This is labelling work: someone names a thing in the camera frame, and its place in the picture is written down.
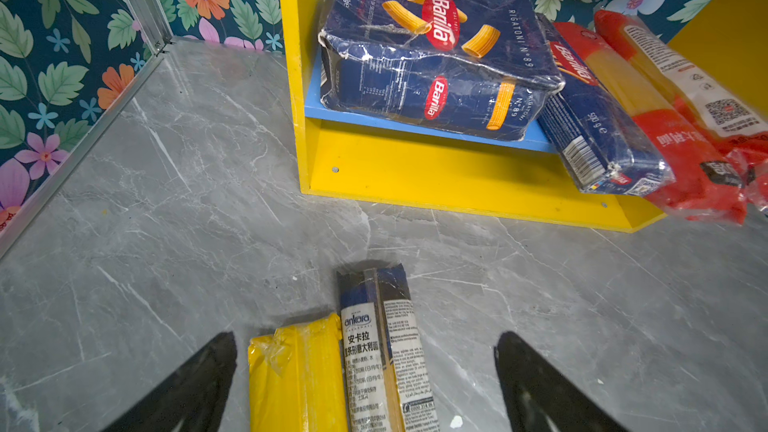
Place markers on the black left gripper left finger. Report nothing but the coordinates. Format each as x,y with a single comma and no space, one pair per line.
193,397

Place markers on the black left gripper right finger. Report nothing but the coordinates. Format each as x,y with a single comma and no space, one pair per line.
538,397

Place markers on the yellow spaghetti bag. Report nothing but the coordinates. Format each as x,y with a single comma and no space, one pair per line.
296,380

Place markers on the blue clear spaghetti bag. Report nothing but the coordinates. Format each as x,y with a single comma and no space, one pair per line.
410,400
364,351

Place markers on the blue Barilla spaghetti box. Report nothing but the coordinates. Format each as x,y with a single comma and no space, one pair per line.
602,148

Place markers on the red clear labelled spaghetti bag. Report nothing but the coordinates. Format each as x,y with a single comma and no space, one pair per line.
735,129

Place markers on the blue Barilla rigatoni bag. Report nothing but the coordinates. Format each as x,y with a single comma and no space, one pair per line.
481,68

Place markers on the yellow wooden shelf unit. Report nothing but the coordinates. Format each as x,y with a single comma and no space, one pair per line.
359,158

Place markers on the aluminium frame rails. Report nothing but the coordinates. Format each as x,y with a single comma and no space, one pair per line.
64,65

